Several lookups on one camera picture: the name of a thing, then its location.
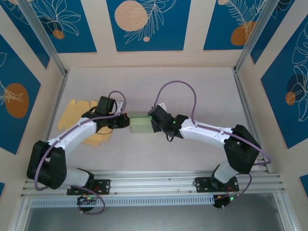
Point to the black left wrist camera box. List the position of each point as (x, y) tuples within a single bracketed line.
[(106, 104)]

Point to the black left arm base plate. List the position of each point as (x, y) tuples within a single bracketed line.
[(103, 186)]

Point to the light green paper box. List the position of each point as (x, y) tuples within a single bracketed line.
[(140, 125)]

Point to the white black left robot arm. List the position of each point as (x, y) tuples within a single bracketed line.
[(48, 163)]

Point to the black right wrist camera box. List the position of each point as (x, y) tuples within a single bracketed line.
[(157, 114)]

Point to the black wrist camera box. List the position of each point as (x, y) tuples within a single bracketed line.
[(106, 104), (157, 114)]

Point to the black control board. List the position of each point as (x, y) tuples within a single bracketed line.
[(86, 200), (223, 201)]

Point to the aluminium side rail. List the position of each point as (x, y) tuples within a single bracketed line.
[(247, 106), (54, 110)]

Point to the aluminium corner post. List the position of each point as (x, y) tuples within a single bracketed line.
[(43, 36), (255, 31)]

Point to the aluminium cross rail frame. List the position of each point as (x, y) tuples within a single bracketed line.
[(154, 180)]

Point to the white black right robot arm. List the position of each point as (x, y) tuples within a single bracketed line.
[(240, 151)]

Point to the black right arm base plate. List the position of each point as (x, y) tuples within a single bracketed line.
[(202, 184)]

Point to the yellow paper box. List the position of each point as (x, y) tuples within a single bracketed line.
[(69, 113)]

